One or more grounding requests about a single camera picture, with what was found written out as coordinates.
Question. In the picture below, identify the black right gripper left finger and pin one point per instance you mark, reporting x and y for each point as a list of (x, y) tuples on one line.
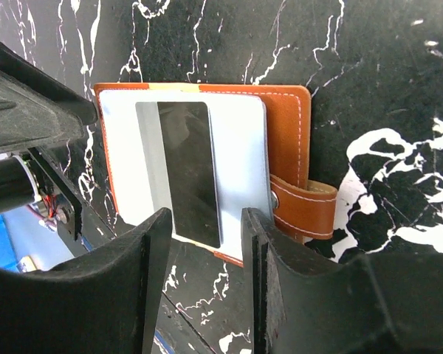
[(105, 301)]

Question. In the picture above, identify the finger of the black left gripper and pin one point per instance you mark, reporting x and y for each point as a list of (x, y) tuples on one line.
[(36, 109)]

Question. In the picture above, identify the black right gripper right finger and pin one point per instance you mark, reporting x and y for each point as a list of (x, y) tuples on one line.
[(302, 302)]

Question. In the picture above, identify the orange leather card holder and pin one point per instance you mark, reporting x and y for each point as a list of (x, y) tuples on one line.
[(260, 138)]

